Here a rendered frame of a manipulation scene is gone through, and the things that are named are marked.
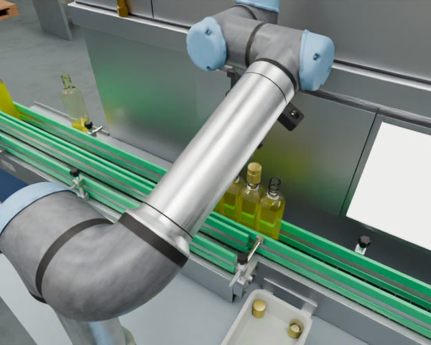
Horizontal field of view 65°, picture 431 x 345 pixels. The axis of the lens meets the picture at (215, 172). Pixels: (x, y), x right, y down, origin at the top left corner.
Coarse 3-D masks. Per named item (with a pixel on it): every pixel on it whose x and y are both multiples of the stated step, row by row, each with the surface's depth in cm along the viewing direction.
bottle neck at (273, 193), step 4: (272, 180) 84; (276, 180) 84; (268, 184) 84; (272, 184) 82; (276, 184) 82; (280, 184) 83; (268, 188) 85; (272, 188) 83; (276, 188) 83; (268, 192) 85; (272, 192) 84; (276, 192) 84; (268, 196) 86; (272, 196) 85; (276, 196) 85
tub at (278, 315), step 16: (272, 304) 94; (288, 304) 91; (240, 320) 89; (256, 320) 95; (272, 320) 95; (288, 320) 94; (304, 320) 89; (240, 336) 92; (256, 336) 92; (272, 336) 92; (288, 336) 92; (304, 336) 85
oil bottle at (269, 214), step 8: (264, 200) 86; (272, 200) 85; (280, 200) 86; (264, 208) 87; (272, 208) 85; (280, 208) 87; (264, 216) 89; (272, 216) 87; (280, 216) 91; (256, 224) 93; (264, 224) 91; (272, 224) 89; (280, 224) 95; (264, 232) 93; (272, 232) 91
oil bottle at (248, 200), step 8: (240, 192) 89; (248, 192) 88; (256, 192) 87; (264, 192) 90; (240, 200) 90; (248, 200) 88; (256, 200) 88; (240, 208) 92; (248, 208) 90; (256, 208) 89; (240, 216) 95; (248, 216) 93; (256, 216) 92; (248, 224) 95
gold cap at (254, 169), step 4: (252, 164) 85; (256, 164) 85; (248, 168) 84; (252, 168) 83; (256, 168) 83; (260, 168) 83; (248, 172) 84; (252, 172) 83; (256, 172) 83; (260, 172) 84; (248, 176) 85; (252, 176) 84; (256, 176) 84; (260, 176) 85; (248, 180) 86; (252, 180) 85; (256, 180) 85; (260, 180) 86
